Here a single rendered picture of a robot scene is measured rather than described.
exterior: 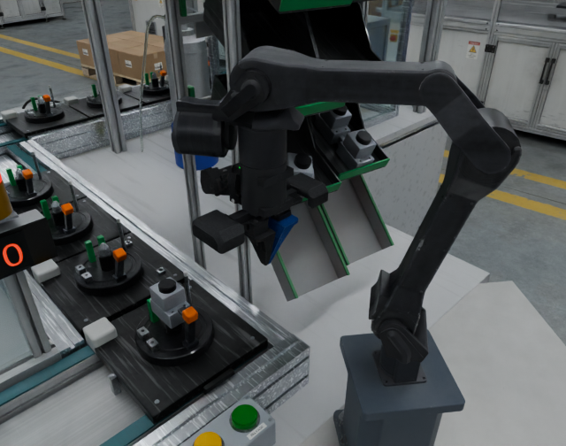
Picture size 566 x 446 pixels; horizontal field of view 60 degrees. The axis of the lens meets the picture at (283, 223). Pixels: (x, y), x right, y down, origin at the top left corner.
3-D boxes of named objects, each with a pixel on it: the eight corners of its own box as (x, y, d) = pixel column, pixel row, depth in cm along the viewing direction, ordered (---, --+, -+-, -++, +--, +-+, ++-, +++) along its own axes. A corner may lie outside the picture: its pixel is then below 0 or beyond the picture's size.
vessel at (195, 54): (221, 122, 171) (213, 5, 151) (187, 133, 163) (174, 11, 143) (198, 112, 180) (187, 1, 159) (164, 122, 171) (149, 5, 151)
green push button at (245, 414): (263, 422, 76) (263, 414, 75) (243, 438, 74) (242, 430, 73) (246, 407, 79) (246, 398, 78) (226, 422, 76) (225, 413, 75)
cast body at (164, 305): (192, 317, 86) (188, 286, 82) (171, 329, 83) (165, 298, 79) (166, 295, 91) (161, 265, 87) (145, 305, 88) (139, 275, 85)
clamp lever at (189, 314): (198, 341, 85) (198, 311, 80) (188, 347, 83) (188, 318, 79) (186, 327, 86) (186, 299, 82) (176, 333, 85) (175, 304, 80)
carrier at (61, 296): (189, 282, 106) (182, 234, 99) (82, 339, 92) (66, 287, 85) (133, 238, 120) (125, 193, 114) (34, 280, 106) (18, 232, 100)
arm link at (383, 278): (519, 114, 53) (463, 96, 53) (534, 140, 47) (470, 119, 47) (404, 315, 71) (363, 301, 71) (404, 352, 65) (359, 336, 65)
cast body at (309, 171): (309, 178, 91) (320, 152, 86) (310, 196, 88) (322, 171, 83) (265, 172, 89) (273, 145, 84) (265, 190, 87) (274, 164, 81)
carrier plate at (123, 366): (268, 346, 90) (268, 337, 89) (154, 425, 76) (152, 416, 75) (193, 286, 105) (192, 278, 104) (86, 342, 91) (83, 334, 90)
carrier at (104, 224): (133, 237, 121) (124, 193, 114) (34, 280, 107) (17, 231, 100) (89, 202, 135) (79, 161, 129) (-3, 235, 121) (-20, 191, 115)
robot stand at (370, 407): (441, 485, 77) (467, 403, 66) (351, 496, 76) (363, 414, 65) (410, 407, 89) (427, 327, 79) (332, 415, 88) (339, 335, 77)
